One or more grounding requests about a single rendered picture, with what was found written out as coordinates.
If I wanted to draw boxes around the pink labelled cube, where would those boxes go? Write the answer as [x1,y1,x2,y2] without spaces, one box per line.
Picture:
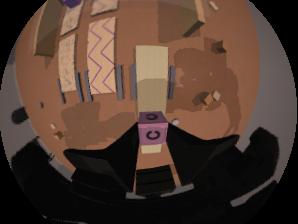
[138,112,169,147]

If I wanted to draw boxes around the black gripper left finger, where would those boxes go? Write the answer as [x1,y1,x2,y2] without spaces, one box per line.
[63,121,140,193]

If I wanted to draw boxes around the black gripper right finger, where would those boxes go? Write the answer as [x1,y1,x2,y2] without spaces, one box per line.
[165,123,239,188]

